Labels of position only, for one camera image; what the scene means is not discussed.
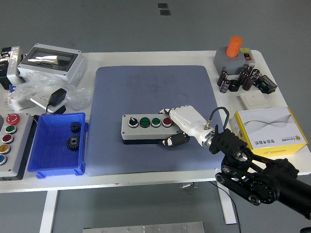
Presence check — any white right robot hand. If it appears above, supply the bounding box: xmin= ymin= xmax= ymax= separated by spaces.
xmin=157 ymin=104 xmax=216 ymax=148

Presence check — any grey four-button control box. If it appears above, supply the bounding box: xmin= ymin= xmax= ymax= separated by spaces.
xmin=121 ymin=113 xmax=182 ymax=146

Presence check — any grey five-button control box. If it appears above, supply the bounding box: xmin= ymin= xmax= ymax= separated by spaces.
xmin=0 ymin=113 xmax=35 ymax=181

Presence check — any grey-blue table mat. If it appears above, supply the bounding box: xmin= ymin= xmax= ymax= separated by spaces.
xmin=86 ymin=65 xmax=231 ymax=177

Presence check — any black silver-topped capacitor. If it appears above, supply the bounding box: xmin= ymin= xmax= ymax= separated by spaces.
xmin=219 ymin=79 xmax=231 ymax=94

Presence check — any yellow and white cardboard box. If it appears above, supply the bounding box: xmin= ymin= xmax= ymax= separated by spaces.
xmin=229 ymin=106 xmax=309 ymax=156

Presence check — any black module with green terminals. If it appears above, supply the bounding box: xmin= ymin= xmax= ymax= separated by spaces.
xmin=254 ymin=75 xmax=278 ymax=95

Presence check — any orange cylinder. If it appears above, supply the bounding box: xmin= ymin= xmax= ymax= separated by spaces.
xmin=225 ymin=35 xmax=243 ymax=58

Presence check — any white table leg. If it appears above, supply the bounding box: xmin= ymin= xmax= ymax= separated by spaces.
xmin=39 ymin=190 xmax=59 ymax=233
xmin=217 ymin=181 xmax=237 ymax=225

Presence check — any clear plastic bag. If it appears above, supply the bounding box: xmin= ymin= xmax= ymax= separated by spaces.
xmin=14 ymin=71 xmax=94 ymax=111

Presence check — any small black gear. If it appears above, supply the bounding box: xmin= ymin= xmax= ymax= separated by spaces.
xmin=69 ymin=121 xmax=82 ymax=133

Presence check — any large black gear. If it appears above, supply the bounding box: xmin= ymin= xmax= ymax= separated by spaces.
xmin=66 ymin=135 xmax=81 ymax=151

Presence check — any black power adapter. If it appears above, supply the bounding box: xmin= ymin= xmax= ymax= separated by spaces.
xmin=46 ymin=88 xmax=68 ymax=109

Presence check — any blue plastic bin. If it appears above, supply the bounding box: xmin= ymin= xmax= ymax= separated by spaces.
xmin=27 ymin=112 xmax=89 ymax=180

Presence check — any white breaker with blue lever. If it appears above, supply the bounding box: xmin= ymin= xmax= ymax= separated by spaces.
xmin=2 ymin=84 xmax=34 ymax=112

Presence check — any white and black electrical device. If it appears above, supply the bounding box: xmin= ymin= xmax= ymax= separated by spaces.
xmin=0 ymin=46 xmax=26 ymax=90

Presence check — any black ring holder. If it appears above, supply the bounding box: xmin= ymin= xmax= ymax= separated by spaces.
xmin=229 ymin=80 xmax=241 ymax=93

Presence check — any metal bracket under table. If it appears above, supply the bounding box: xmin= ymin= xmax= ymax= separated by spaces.
xmin=179 ymin=182 xmax=198 ymax=190

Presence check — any grey switch box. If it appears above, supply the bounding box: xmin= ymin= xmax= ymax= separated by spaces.
xmin=213 ymin=46 xmax=256 ymax=75

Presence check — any white wall switch panel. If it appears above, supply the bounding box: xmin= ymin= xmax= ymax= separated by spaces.
xmin=239 ymin=91 xmax=271 ymax=110

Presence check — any thin black cable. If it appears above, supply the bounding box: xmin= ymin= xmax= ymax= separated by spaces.
xmin=210 ymin=181 xmax=242 ymax=233

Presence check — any grey metal base plate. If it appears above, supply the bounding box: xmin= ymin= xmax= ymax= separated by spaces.
xmin=82 ymin=221 xmax=205 ymax=233

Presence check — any grey enclosure with clear lid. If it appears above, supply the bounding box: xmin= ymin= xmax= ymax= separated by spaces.
xmin=17 ymin=43 xmax=87 ymax=85

